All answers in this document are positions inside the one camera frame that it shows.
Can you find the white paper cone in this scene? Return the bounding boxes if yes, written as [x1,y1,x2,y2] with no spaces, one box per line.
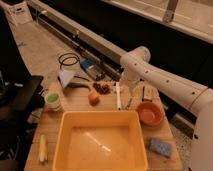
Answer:
[59,69,75,88]

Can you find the blue electronic box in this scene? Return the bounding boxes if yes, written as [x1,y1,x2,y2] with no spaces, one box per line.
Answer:
[80,59,95,71]

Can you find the white box with label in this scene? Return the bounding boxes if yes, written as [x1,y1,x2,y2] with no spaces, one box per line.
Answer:
[8,1,32,26]

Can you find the red bowl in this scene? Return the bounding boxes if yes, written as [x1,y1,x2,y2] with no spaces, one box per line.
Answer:
[136,101,164,126]

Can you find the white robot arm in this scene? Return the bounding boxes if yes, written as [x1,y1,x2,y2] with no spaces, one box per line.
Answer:
[120,46,213,171]

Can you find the green cucumber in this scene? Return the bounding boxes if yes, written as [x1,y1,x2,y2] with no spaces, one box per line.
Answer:
[68,83,91,91]

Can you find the white cup green inside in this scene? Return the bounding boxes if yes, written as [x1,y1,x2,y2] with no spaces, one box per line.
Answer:
[44,91,61,111]

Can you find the yellow plastic tub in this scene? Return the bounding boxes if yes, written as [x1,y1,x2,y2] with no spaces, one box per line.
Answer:
[52,111,148,171]

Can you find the black coiled cable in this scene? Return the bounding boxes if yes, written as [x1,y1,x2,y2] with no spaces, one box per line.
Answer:
[58,52,81,70]

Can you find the wooden board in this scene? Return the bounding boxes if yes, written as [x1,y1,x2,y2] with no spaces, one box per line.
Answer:
[24,82,183,171]

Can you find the blue sponge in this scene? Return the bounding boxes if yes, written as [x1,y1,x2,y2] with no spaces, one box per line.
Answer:
[149,138,172,158]

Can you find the dark red grapes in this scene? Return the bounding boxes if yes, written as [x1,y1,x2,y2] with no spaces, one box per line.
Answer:
[93,83,110,95]

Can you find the metal fork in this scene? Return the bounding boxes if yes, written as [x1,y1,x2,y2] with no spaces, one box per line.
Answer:
[126,97,133,110]

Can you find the yellow corn cob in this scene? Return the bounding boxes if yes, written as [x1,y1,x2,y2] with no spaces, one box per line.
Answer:
[39,134,48,163]

